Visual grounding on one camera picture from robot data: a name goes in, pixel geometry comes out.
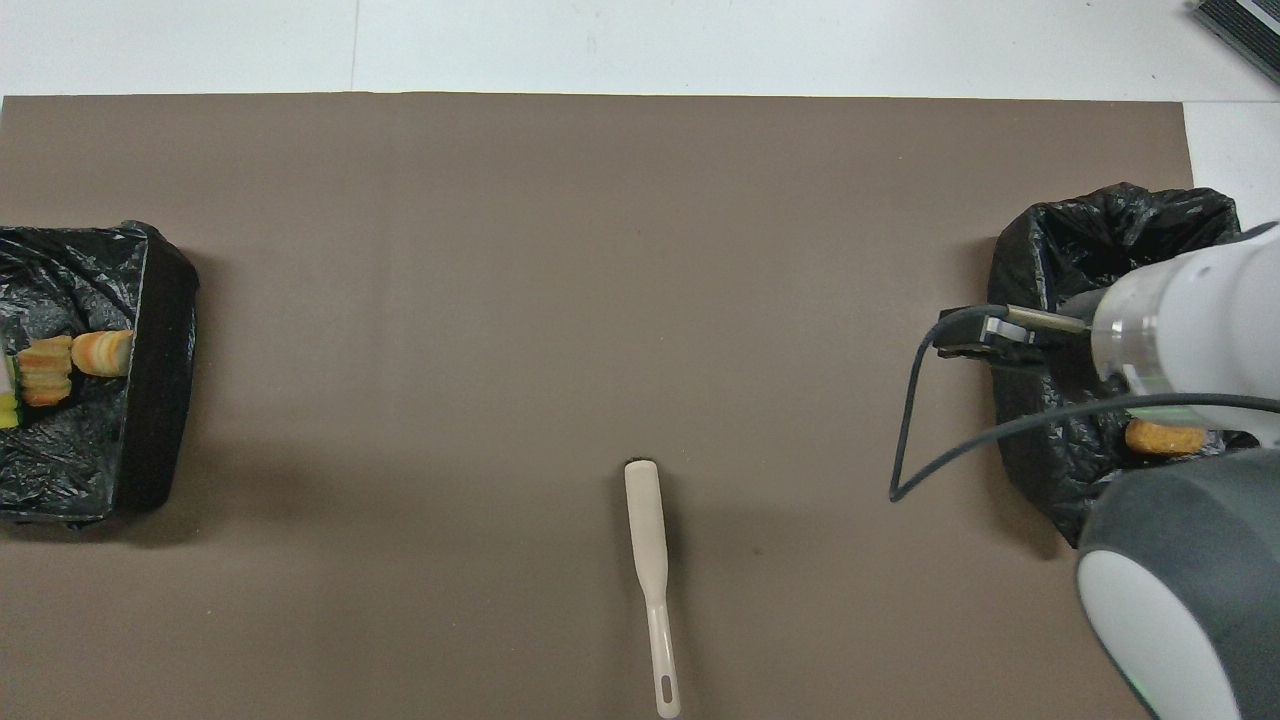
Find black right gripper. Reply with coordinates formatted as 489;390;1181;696
937;304;1093;357

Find orange brown bread nugget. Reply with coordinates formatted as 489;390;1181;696
1125;419;1208;458

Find beige hand brush black bristles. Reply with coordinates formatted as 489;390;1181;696
624;458;683;720

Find orange striped bread piece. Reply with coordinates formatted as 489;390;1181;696
71;330;135;378

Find beige foam chunk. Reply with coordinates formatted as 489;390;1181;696
16;335;75;408

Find black bag lined bin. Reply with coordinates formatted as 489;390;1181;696
987;182;1263;551
0;220;201;531

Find dark ribbed device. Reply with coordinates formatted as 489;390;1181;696
1192;0;1280;87

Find brown table mat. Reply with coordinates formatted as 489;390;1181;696
0;93;1256;720

